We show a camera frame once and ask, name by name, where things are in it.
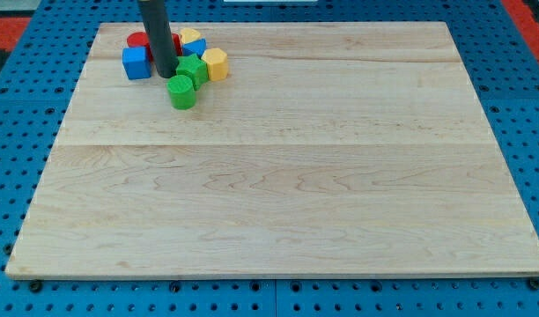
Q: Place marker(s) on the blue wooden cube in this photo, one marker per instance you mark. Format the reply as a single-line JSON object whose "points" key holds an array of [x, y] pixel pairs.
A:
{"points": [[136, 63]]}

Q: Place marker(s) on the light wooden board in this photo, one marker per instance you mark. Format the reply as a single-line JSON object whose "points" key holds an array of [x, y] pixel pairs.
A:
{"points": [[332, 150]]}

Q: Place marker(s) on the green wooden cylinder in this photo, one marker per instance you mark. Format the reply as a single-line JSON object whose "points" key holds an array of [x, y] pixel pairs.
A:
{"points": [[181, 92]]}

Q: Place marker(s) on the yellow wooden hexagon block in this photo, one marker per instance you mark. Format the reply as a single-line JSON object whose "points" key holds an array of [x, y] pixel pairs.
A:
{"points": [[216, 60]]}

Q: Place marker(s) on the green wooden star block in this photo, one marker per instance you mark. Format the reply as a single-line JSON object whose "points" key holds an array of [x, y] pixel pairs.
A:
{"points": [[194, 68]]}

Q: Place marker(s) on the blue wooden wedge block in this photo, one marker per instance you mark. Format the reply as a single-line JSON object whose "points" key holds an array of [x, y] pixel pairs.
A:
{"points": [[194, 47]]}

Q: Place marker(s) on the red wooden block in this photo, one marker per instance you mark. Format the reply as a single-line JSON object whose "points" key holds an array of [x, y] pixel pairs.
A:
{"points": [[177, 44]]}

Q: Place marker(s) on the yellow wooden heart block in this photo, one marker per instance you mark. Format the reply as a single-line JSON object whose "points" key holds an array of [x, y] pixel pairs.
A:
{"points": [[188, 34]]}

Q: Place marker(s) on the red wooden cylinder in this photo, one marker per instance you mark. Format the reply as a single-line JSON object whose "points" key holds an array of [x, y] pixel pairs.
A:
{"points": [[140, 39]]}

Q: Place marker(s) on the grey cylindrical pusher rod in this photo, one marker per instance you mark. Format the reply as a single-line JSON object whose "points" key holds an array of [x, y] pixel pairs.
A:
{"points": [[156, 25]]}

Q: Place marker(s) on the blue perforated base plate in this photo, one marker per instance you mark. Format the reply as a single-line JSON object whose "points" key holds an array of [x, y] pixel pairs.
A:
{"points": [[38, 79]]}

